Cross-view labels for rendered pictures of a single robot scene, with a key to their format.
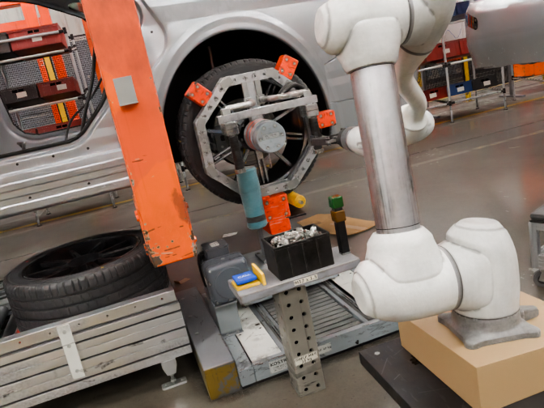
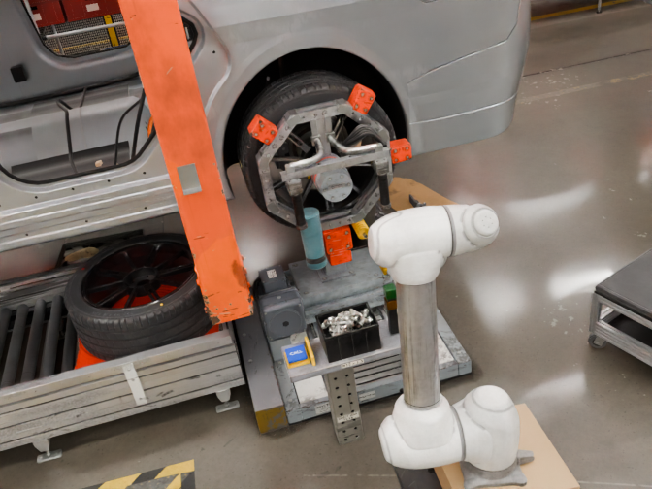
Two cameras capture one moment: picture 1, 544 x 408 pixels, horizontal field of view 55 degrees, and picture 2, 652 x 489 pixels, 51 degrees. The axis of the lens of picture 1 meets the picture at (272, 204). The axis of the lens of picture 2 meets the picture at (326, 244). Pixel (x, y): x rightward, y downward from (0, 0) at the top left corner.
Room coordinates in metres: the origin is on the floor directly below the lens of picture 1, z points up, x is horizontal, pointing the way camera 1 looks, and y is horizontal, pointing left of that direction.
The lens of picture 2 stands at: (-0.20, -0.22, 2.13)
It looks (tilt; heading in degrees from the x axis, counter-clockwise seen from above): 33 degrees down; 6
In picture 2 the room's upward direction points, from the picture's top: 9 degrees counter-clockwise
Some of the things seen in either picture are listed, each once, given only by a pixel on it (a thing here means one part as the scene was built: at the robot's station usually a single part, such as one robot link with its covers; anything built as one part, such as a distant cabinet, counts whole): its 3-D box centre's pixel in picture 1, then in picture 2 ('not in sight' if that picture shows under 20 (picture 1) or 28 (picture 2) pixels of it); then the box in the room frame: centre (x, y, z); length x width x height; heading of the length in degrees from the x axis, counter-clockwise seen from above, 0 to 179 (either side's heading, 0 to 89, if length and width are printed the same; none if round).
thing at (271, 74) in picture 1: (259, 134); (326, 168); (2.31, -0.01, 0.85); 0.54 x 0.07 x 0.54; 105
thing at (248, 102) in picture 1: (235, 98); (302, 146); (2.17, 0.06, 1.03); 0.19 x 0.18 x 0.11; 15
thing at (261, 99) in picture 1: (281, 87); (352, 134); (2.22, -0.13, 1.03); 0.19 x 0.18 x 0.11; 15
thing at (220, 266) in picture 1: (223, 281); (278, 307); (2.20, 0.28, 0.26); 0.42 x 0.18 x 0.35; 15
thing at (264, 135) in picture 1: (264, 135); (330, 176); (2.25, -0.02, 0.85); 0.21 x 0.14 x 0.14; 15
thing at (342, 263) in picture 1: (293, 273); (342, 349); (1.68, -0.03, 0.44); 0.43 x 0.17 x 0.03; 105
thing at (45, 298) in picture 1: (90, 278); (146, 293); (2.21, 0.85, 0.39); 0.66 x 0.66 x 0.24
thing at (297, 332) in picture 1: (297, 334); (342, 395); (1.67, 0.00, 0.21); 0.10 x 0.10 x 0.42; 15
